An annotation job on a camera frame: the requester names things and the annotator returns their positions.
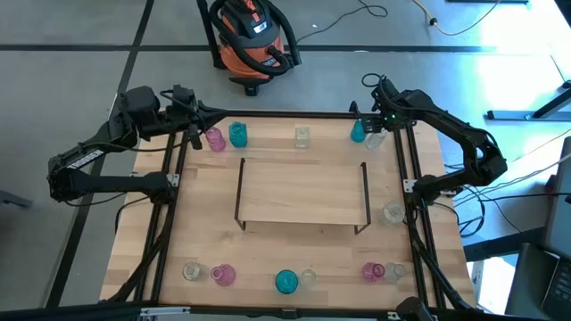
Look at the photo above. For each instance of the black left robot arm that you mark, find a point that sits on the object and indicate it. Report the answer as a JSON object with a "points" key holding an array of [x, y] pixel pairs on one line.
{"points": [[111, 183]]}

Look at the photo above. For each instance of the clear smooth glass vase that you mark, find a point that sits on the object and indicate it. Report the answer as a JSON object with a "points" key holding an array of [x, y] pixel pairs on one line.
{"points": [[308, 277]]}

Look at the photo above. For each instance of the pink ribbed cylinder glass vase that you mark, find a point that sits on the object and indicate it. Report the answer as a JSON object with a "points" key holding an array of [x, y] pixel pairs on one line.
{"points": [[215, 139]]}

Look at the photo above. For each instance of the teal diamond-pattern glass vase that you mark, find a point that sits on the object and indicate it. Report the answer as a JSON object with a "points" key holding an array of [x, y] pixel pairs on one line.
{"points": [[357, 134]]}

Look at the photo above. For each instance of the clear round glass vase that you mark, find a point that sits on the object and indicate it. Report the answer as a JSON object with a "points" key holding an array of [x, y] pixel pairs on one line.
{"points": [[392, 213]]}

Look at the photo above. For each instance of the clear hammered glass vase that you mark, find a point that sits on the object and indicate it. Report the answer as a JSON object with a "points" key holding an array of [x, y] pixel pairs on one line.
{"points": [[192, 271]]}

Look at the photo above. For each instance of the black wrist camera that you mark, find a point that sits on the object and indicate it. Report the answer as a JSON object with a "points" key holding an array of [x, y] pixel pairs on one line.
{"points": [[184, 94], [384, 89]]}

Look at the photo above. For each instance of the teal embossed glass tumbler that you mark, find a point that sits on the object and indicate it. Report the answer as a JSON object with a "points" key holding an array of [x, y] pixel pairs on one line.
{"points": [[286, 282]]}

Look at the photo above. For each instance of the pink swirl-ribbed glass vase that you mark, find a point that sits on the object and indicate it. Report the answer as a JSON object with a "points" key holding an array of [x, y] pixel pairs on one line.
{"points": [[223, 274]]}

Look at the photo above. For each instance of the grey floor object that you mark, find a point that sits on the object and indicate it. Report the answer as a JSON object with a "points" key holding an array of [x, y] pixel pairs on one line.
{"points": [[13, 199]]}

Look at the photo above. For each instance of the teal glass jar vase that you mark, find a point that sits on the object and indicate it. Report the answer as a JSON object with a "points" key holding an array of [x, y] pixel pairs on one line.
{"points": [[237, 134]]}

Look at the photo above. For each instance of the black laptop keyboard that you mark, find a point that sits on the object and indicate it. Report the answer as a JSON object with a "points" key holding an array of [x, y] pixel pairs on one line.
{"points": [[563, 290]]}

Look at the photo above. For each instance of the pink flared-mouth glass vase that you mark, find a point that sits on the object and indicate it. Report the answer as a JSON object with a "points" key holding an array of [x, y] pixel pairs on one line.
{"points": [[372, 272]]}

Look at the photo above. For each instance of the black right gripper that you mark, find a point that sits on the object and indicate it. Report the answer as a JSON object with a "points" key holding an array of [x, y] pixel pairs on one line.
{"points": [[389, 113]]}

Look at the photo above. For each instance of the silver frame bracket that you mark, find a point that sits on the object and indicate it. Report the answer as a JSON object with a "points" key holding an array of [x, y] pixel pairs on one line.
{"points": [[165, 310]]}

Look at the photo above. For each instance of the black vacuum wand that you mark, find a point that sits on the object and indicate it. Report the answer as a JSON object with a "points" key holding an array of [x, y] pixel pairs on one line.
{"points": [[207, 31]]}

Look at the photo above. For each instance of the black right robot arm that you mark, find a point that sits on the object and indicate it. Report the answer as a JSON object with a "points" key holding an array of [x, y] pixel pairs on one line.
{"points": [[446, 118]]}

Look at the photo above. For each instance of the black aluminium table frame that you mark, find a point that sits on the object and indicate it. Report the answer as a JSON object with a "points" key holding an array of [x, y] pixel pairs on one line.
{"points": [[290, 114]]}

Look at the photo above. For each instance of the clear square glass vase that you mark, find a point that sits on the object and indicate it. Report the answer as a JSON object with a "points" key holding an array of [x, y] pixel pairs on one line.
{"points": [[302, 137]]}

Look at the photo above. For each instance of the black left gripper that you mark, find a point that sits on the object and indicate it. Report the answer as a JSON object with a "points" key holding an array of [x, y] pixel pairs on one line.
{"points": [[184, 118]]}

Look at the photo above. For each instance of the grey computer monitor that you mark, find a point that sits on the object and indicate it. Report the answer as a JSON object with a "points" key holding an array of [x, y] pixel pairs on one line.
{"points": [[563, 214]]}

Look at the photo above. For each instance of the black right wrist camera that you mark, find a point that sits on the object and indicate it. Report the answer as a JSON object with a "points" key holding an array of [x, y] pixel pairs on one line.
{"points": [[384, 89]]}

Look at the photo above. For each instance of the orange and black shop vacuum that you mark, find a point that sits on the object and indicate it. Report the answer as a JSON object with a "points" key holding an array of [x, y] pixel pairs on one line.
{"points": [[236, 62]]}

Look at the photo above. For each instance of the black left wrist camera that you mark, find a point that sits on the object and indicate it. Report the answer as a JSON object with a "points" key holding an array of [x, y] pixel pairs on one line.
{"points": [[184, 94]]}

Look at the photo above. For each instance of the small clear glass vase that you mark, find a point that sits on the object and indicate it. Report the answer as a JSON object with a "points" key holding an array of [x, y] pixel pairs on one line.
{"points": [[394, 271]]}

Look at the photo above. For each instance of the clear glass bottle vase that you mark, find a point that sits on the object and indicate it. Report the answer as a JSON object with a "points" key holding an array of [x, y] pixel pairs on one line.
{"points": [[374, 142]]}

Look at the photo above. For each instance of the grey metal desk foot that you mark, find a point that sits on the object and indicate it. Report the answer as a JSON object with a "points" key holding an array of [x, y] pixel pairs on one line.
{"points": [[508, 114]]}

